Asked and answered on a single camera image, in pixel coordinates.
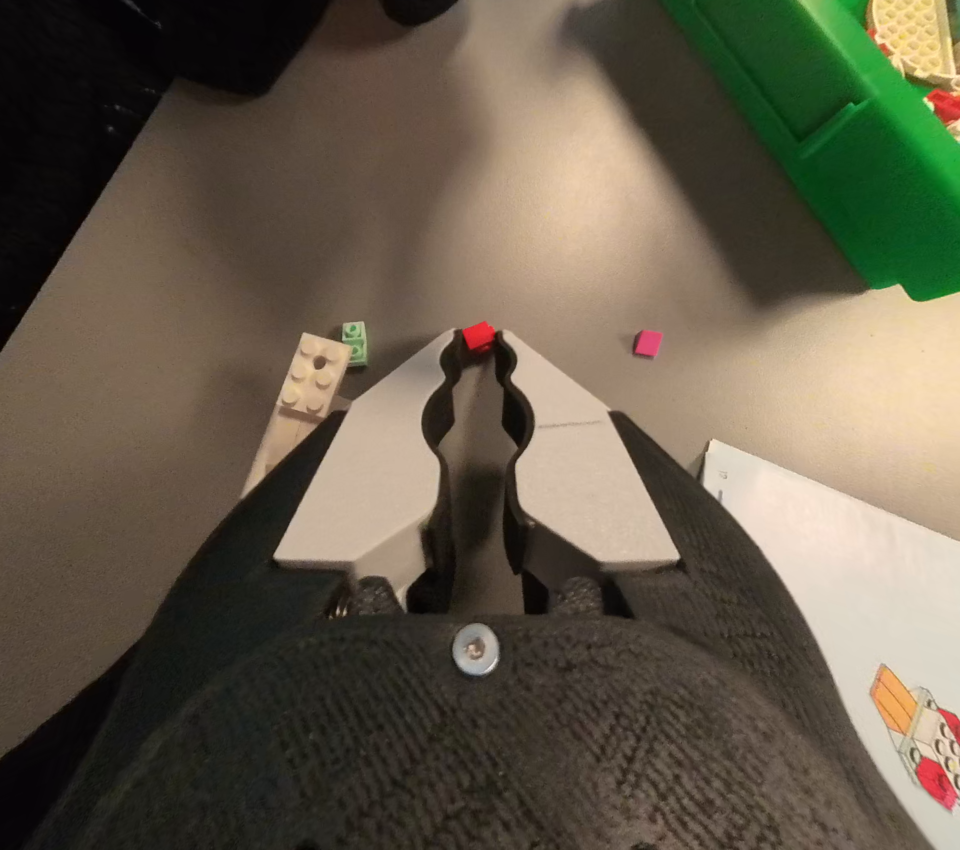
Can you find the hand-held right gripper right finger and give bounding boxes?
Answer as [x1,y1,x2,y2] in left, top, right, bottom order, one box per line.
[493,328,684,575]

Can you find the white toy brick block assembly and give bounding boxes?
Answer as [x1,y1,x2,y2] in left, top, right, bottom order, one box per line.
[238,331,354,500]

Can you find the green plastic bin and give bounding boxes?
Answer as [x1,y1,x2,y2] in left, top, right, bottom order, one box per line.
[609,0,960,304]

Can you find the pile of mixed toy bricks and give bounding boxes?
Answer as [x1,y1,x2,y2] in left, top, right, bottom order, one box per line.
[772,0,960,142]

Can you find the instruction booklet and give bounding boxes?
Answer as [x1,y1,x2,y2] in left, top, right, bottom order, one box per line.
[699,437,960,850]

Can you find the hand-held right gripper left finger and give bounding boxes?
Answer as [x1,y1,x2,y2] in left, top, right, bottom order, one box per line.
[272,328,462,577]

